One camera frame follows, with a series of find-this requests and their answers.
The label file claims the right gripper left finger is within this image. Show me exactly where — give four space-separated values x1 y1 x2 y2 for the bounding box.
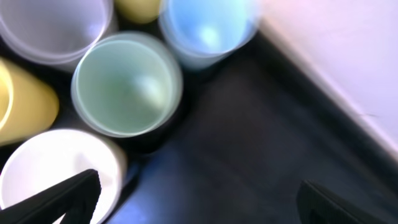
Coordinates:
0 169 102 224

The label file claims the green cup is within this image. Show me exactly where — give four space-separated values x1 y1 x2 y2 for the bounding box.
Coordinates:
70 30 184 139

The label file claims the white cup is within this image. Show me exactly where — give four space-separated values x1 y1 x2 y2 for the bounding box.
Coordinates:
0 128 128 224

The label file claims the grey cup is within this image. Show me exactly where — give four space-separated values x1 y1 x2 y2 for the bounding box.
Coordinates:
0 0 118 72

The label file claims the blue cup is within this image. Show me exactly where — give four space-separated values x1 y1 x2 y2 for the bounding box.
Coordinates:
157 0 261 71

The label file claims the yellow cup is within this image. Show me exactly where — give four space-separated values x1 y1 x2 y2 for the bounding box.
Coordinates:
113 0 162 25
0 57 60 147

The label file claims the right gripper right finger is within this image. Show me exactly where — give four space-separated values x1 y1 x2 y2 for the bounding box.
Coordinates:
295 179 391 224

